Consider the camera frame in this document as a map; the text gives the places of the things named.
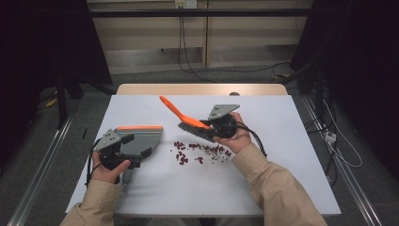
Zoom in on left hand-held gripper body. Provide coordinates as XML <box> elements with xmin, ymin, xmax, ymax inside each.
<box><xmin>92</xmin><ymin>129</ymin><xmax>142</xmax><ymax>170</ymax></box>

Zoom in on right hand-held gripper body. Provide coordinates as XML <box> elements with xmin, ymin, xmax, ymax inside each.
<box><xmin>207</xmin><ymin>104</ymin><xmax>241</xmax><ymax>140</ymax></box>

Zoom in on grey dustpan with orange edge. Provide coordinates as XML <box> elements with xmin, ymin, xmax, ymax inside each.
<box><xmin>112</xmin><ymin>125</ymin><xmax>164</xmax><ymax>186</ymax></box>

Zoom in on orange-handled grey brush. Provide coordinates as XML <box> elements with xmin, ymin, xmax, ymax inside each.
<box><xmin>159</xmin><ymin>95</ymin><xmax>218</xmax><ymax>143</ymax></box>

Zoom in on red and green beans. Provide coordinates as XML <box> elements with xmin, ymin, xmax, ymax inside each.
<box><xmin>169</xmin><ymin>140</ymin><xmax>233</xmax><ymax>167</ymax></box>

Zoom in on person's right hand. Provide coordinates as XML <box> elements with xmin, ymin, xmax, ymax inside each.
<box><xmin>214</xmin><ymin>111</ymin><xmax>253</xmax><ymax>154</ymax></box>

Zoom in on person's left hand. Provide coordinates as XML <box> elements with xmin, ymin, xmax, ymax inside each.
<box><xmin>90</xmin><ymin>155</ymin><xmax>132</xmax><ymax>185</ymax></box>

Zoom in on wooden table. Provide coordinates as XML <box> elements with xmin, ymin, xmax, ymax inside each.
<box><xmin>116</xmin><ymin>83</ymin><xmax>289</xmax><ymax>96</ymax></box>

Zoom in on white board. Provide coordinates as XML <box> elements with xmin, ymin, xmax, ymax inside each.
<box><xmin>65</xmin><ymin>94</ymin><xmax>343</xmax><ymax>218</ymax></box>

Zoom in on black metal stand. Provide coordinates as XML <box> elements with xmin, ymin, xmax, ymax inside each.
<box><xmin>56</xmin><ymin>74</ymin><xmax>69</xmax><ymax>130</ymax></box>

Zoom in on black horizontal bar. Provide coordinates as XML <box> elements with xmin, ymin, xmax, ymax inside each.
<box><xmin>88</xmin><ymin>8</ymin><xmax>311</xmax><ymax>18</ymax></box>

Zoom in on black curtain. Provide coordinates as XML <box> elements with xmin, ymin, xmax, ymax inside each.
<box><xmin>290</xmin><ymin>0</ymin><xmax>399</xmax><ymax>172</ymax></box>
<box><xmin>0</xmin><ymin>0</ymin><xmax>113</xmax><ymax>164</ymax></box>

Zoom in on left hand-held gripper cable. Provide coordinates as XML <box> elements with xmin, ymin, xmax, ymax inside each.
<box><xmin>85</xmin><ymin>137</ymin><xmax>104</xmax><ymax>188</ymax></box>

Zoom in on hand-held gripper cable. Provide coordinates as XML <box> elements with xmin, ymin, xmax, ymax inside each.
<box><xmin>234</xmin><ymin>121</ymin><xmax>268</xmax><ymax>158</ymax></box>
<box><xmin>85</xmin><ymin>137</ymin><xmax>104</xmax><ymax>188</ymax></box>

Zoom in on right hand-held gripper cable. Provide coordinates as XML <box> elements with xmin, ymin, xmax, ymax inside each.
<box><xmin>234</xmin><ymin>121</ymin><xmax>268</xmax><ymax>158</ymax></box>

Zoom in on black wall cable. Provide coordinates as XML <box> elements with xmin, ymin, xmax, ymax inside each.
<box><xmin>177</xmin><ymin>16</ymin><xmax>291</xmax><ymax>75</ymax></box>
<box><xmin>182</xmin><ymin>16</ymin><xmax>217</xmax><ymax>84</ymax></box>

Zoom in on metal floor rail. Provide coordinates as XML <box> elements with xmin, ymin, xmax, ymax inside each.
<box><xmin>6</xmin><ymin>117</ymin><xmax>74</xmax><ymax>226</ymax></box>
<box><xmin>300</xmin><ymin>95</ymin><xmax>384</xmax><ymax>226</ymax></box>

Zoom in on white wall socket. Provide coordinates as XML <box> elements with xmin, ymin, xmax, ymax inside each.
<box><xmin>174</xmin><ymin>0</ymin><xmax>198</xmax><ymax>9</ymax></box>

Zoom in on white cable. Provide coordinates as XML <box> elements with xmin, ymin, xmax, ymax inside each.
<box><xmin>323</xmin><ymin>98</ymin><xmax>363</xmax><ymax>169</ymax></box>

